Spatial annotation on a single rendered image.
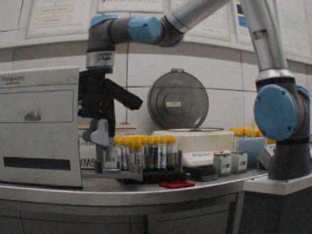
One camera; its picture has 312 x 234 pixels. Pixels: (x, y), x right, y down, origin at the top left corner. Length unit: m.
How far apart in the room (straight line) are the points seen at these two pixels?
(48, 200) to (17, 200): 0.10
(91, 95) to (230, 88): 1.03
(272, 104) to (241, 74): 1.25
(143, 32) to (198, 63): 0.94
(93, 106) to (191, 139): 0.51
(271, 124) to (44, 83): 0.55
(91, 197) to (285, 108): 0.53
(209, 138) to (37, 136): 0.70
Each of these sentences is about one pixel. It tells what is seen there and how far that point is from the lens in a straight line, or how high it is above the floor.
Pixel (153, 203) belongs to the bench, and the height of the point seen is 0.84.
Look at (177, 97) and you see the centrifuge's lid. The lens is 2.10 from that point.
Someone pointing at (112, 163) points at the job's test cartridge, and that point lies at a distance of 1.37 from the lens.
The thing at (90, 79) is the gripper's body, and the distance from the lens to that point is 1.35.
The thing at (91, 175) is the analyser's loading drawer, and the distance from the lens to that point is 1.34.
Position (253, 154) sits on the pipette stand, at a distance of 1.70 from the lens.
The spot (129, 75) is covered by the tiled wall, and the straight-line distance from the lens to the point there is 2.06.
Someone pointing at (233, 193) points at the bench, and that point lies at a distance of 1.49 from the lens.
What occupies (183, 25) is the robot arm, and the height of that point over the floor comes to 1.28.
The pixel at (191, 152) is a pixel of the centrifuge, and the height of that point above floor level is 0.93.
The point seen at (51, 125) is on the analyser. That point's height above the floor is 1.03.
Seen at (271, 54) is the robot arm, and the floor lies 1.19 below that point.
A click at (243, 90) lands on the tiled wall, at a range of 2.32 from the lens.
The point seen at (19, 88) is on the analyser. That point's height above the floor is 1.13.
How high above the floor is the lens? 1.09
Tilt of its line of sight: 2 degrees down
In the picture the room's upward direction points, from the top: straight up
